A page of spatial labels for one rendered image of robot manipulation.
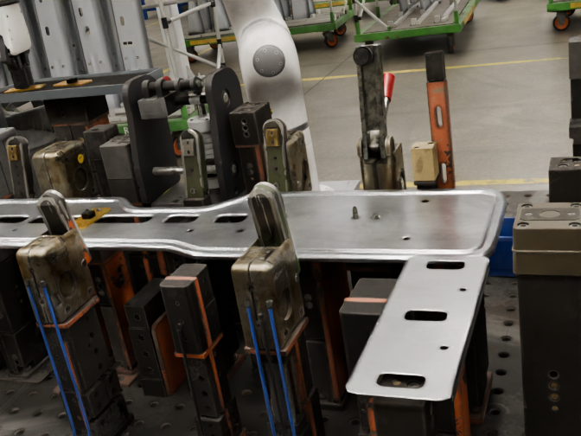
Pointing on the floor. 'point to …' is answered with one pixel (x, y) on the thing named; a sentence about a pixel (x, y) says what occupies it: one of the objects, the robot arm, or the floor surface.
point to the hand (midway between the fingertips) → (22, 77)
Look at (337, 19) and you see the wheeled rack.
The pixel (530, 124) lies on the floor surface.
